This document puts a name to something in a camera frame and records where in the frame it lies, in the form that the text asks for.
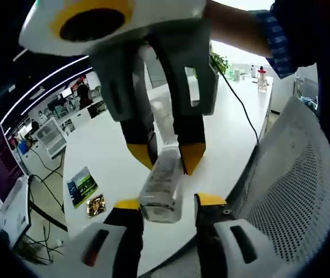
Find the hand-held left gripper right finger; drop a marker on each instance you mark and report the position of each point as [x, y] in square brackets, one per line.
[208, 240]

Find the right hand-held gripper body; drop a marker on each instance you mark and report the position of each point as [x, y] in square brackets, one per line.
[92, 26]

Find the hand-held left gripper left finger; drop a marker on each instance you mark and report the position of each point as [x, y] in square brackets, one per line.
[124, 237]

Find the gold skincare sachet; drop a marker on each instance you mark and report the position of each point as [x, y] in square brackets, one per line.
[96, 206]

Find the clear skincare bottle grey print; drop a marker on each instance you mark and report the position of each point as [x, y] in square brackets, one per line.
[160, 188]

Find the green black skincare sachet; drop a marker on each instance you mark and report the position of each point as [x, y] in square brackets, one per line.
[82, 185]

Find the small white bottle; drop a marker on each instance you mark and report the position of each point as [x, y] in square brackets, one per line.
[252, 71]

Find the clear bottle red cap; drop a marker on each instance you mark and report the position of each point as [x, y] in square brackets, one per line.
[262, 82]

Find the green pack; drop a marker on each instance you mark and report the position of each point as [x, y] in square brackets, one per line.
[234, 76]

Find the potted green plant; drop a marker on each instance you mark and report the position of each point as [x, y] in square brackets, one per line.
[218, 62]

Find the white shelf cabinet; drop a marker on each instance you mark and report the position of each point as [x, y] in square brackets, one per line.
[50, 139]

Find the grey mesh office chair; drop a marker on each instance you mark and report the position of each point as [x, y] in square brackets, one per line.
[292, 179]

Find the computer monitor purple screen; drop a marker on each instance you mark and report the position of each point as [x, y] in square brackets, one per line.
[0, 168]

